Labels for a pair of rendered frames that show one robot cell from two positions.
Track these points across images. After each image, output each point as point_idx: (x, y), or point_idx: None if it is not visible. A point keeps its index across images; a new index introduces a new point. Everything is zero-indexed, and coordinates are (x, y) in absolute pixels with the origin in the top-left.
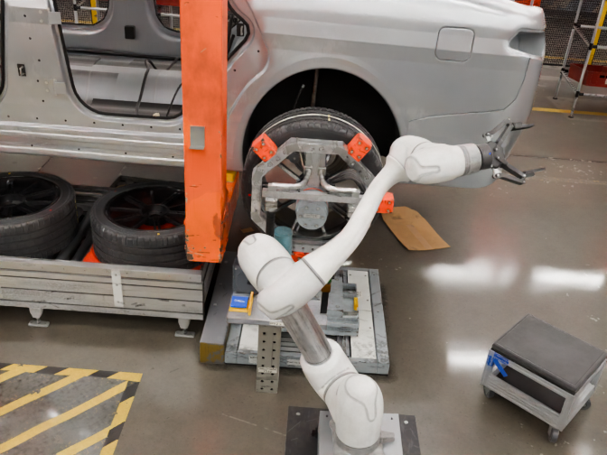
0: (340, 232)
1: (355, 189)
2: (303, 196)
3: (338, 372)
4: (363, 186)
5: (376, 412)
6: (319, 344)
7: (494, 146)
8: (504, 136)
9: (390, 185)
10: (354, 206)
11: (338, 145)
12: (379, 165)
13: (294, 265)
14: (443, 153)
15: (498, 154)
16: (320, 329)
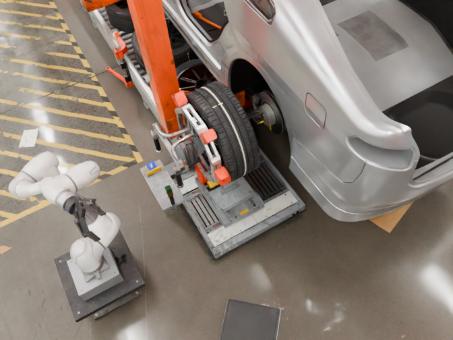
0: (32, 183)
1: (177, 159)
2: (163, 142)
3: None
4: (192, 160)
5: (76, 262)
6: None
7: (78, 207)
8: (84, 207)
9: None
10: (174, 168)
11: (196, 127)
12: (226, 154)
13: (17, 181)
14: (47, 189)
15: (78, 212)
16: None
